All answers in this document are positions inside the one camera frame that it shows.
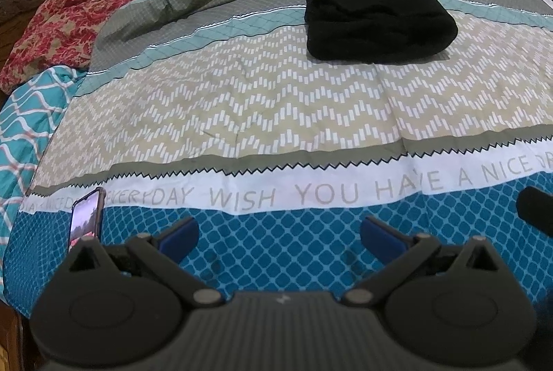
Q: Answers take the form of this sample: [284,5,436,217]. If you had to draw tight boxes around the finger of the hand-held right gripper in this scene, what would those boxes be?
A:
[516,186,553,234]

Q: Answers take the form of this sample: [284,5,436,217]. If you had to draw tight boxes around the carved wooden headboard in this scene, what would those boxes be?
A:
[0,0,63,24]

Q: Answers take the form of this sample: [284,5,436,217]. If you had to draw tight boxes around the smartphone with dark case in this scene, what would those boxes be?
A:
[68,187,107,253]

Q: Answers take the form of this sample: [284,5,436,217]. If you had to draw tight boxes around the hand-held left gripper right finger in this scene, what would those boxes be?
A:
[345,216,494,308]

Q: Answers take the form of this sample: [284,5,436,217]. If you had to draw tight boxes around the teal wavy patterned sheet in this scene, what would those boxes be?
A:
[0,66,85,251]

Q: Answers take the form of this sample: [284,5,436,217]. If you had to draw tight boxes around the black pants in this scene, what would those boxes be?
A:
[304,0,459,65]

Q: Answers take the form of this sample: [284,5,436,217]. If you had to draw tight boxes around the red floral blanket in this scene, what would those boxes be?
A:
[0,0,191,93]

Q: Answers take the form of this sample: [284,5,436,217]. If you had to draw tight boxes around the patterned teal and beige bedsheet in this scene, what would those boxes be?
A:
[0,0,553,313]

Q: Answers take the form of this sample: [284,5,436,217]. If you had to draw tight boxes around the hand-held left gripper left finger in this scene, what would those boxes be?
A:
[65,216,226,309]

